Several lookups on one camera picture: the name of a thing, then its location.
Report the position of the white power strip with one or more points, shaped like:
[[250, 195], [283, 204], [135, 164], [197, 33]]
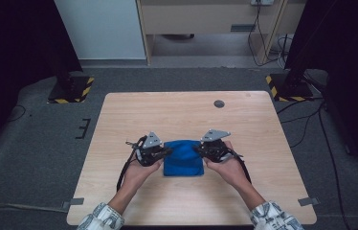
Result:
[[262, 2]]

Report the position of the black striped stand base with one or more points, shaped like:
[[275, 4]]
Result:
[[290, 89], [71, 91]]

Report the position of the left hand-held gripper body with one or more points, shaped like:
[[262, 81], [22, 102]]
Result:
[[150, 155]]

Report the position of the light wooden desk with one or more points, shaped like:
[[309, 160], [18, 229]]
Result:
[[199, 17]]

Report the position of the grey tape piece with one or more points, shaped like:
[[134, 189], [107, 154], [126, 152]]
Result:
[[308, 201], [73, 203]]

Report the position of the person's left hand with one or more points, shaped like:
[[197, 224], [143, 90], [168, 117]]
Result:
[[138, 177]]

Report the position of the grey round table grommet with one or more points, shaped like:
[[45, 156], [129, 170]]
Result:
[[219, 103]]

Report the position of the blue cloth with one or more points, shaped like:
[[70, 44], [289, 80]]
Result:
[[183, 159]]

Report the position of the white cabinet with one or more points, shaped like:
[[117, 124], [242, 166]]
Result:
[[103, 28]]

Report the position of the person's right hand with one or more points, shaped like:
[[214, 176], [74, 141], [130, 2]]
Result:
[[231, 172]]

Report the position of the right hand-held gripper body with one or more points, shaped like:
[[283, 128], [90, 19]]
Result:
[[213, 150]]

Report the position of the dark flat object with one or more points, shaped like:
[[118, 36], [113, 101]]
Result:
[[178, 36]]

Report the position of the black curtain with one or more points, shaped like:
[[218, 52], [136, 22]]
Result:
[[14, 48], [346, 48]]

